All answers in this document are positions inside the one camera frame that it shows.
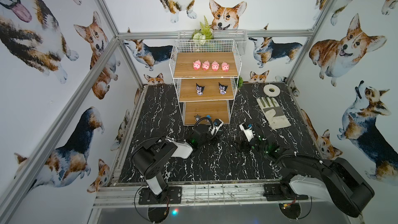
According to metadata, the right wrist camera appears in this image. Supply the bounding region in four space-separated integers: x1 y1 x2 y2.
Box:
239 123 255 143

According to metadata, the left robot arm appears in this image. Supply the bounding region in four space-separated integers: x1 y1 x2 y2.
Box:
131 117 223 200

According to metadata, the green fern plant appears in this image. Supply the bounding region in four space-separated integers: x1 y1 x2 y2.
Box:
191 16 214 40

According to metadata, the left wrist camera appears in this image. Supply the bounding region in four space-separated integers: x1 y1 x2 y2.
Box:
210 119 224 139

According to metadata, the white wire wall basket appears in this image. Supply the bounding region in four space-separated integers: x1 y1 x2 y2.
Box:
178 30 248 56

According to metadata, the pink pig toy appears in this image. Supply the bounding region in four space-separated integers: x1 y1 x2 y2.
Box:
193 60 201 70
211 61 219 71
221 62 230 72
202 61 210 71

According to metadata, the white tape roll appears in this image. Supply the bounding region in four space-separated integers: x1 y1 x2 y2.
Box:
263 84 280 97

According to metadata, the black purple kuromi figure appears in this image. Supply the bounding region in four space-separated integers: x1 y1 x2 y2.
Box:
196 84 205 96
219 83 228 95

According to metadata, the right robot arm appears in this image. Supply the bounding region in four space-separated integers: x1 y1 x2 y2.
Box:
239 123 375 218

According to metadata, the white and grey work glove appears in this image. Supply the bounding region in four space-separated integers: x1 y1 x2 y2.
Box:
256 97 291 130

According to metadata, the small potted green plant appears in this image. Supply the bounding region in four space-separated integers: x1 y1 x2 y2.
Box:
237 77 244 89

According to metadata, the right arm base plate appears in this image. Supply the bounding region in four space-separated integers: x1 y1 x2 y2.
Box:
263 183 309 202

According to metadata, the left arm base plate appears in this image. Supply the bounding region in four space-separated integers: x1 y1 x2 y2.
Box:
138 186 182 205

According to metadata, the white wire three-tier shelf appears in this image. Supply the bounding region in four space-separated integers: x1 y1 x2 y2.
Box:
170 39 242 126

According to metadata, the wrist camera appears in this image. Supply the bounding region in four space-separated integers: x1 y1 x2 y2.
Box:
239 123 255 143
210 119 224 139

